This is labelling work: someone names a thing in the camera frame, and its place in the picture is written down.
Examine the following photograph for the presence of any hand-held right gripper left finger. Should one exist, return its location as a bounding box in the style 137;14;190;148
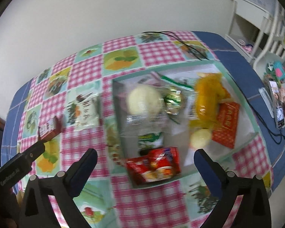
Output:
19;148;98;228

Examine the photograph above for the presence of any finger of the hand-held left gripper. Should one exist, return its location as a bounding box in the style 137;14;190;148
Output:
26;139;47;163

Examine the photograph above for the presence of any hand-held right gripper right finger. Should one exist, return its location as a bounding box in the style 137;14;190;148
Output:
193;148;272;228

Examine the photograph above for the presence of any dark red snack box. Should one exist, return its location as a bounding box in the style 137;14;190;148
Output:
38;116;64;140

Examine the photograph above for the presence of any red gold packet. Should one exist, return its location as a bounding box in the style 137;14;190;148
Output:
211;102;240;149

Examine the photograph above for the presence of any red crinkled snack packet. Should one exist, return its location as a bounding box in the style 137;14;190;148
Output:
126;147;182;186

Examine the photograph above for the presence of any teal cardboard box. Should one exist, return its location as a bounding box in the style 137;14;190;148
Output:
112;60;262;188

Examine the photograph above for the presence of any large green white biscuit packet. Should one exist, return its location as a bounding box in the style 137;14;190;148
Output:
136;132;164;156

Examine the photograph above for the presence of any yellow snack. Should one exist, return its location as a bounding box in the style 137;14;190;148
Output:
190;72;222;129

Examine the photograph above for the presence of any green clear cookie packet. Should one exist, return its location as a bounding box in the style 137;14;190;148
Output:
160;75;195;124

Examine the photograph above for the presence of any white bun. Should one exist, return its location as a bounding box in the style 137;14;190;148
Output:
125;84;168;129

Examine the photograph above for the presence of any white fruit print packet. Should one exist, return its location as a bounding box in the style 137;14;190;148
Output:
65;94;102;130

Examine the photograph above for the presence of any black phone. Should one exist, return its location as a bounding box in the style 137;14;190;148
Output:
268;79;285;130

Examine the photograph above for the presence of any colourful toy clutter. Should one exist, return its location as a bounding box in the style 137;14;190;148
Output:
264;60;285;133

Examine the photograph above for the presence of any pink checked tablecloth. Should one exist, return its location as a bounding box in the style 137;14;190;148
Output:
13;31;273;228

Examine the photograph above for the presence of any white furniture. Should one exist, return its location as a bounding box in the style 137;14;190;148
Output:
224;0;285;64

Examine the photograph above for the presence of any black charging cable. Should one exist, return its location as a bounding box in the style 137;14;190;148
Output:
248;100;285;145

